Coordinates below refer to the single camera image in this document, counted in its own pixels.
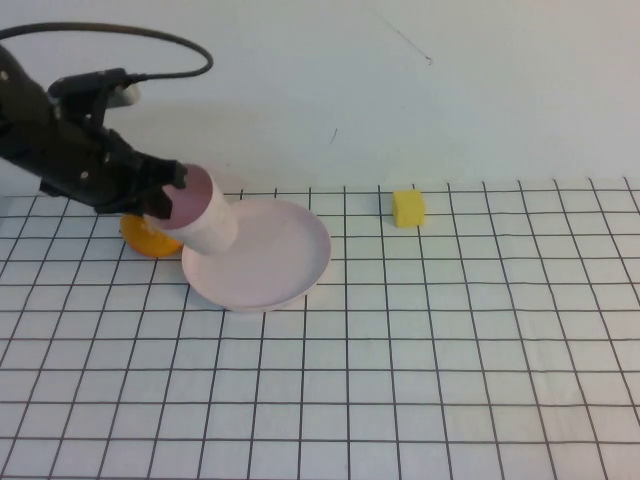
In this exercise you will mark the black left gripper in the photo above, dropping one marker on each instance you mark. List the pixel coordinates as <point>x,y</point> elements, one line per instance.
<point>82,160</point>

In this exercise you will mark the pink plastic cup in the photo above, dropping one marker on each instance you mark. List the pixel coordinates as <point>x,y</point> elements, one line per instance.
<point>212,220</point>

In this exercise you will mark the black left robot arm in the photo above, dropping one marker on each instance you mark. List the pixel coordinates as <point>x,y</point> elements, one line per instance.
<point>15,90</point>

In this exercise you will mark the pink round plate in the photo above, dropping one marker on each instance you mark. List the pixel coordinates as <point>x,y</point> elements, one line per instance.
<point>280,260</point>

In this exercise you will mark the orange fruit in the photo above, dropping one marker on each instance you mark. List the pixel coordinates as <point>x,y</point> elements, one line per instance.
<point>150,242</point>

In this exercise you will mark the yellow foam cube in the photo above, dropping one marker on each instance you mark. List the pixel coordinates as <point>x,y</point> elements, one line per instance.
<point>409,208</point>

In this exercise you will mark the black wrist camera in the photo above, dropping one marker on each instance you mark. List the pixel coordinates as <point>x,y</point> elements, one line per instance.
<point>95,90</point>

